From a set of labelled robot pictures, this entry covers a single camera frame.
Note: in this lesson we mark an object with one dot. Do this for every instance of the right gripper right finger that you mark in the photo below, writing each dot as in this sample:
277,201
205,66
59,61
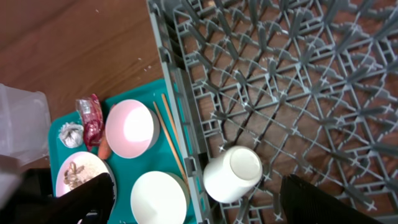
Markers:
302,202

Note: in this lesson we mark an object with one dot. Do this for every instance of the white bowl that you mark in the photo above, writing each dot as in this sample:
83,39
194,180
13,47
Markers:
159,197

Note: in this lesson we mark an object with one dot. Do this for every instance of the orange carrot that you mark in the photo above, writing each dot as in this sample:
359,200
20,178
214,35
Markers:
104,150

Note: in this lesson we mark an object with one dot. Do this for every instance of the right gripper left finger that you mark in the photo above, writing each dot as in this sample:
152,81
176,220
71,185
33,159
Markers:
91,202

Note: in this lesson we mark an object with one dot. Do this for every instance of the crumpled white tissue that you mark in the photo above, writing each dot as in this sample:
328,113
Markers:
71,135

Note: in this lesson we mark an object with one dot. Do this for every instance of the black rectangular tray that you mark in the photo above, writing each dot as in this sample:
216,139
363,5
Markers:
37,181

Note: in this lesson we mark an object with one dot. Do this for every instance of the clear plastic bin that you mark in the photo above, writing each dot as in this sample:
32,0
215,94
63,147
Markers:
25,124

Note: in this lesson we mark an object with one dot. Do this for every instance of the grey dishwasher rack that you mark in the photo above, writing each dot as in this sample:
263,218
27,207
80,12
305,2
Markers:
309,85

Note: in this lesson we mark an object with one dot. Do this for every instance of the red snack wrapper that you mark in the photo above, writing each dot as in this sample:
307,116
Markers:
91,115

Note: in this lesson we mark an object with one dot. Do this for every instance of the pink bowl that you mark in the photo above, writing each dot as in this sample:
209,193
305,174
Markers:
131,129

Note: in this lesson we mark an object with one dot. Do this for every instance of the white cup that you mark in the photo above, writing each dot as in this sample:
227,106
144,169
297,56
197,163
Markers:
232,174

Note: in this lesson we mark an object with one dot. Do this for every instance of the pink plate with peanut shells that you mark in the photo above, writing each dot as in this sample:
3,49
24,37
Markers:
78,169

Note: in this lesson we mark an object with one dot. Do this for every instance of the wooden chopstick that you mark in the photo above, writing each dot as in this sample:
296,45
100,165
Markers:
171,144
171,119

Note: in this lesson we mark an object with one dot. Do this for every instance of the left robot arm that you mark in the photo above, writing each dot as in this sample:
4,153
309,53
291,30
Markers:
10,178

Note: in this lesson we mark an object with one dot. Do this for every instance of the teal serving tray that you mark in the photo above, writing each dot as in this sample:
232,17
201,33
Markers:
125,171

